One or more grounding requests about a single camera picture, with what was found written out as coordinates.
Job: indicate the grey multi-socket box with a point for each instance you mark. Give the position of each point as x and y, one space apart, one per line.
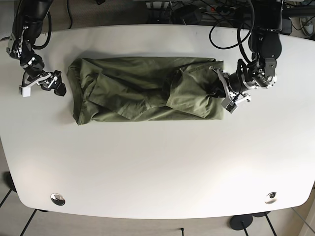
186 15

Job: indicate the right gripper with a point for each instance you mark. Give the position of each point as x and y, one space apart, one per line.
47 81

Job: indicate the right silver table grommet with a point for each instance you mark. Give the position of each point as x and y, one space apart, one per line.
271 198

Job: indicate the olive green T-shirt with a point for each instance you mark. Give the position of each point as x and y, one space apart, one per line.
133 89

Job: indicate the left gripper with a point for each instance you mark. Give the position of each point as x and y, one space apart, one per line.
232 88

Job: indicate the left black table leg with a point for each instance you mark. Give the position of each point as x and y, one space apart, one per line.
28 222

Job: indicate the black round stand base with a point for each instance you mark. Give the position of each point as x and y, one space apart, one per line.
240 222

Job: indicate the silver table grommet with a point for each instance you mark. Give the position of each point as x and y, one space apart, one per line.
271 198
57 199

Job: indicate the left silver table grommet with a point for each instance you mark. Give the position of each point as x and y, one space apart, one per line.
57 199

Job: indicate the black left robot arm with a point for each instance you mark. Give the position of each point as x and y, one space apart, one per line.
258 24

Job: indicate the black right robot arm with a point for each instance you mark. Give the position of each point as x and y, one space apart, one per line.
27 27

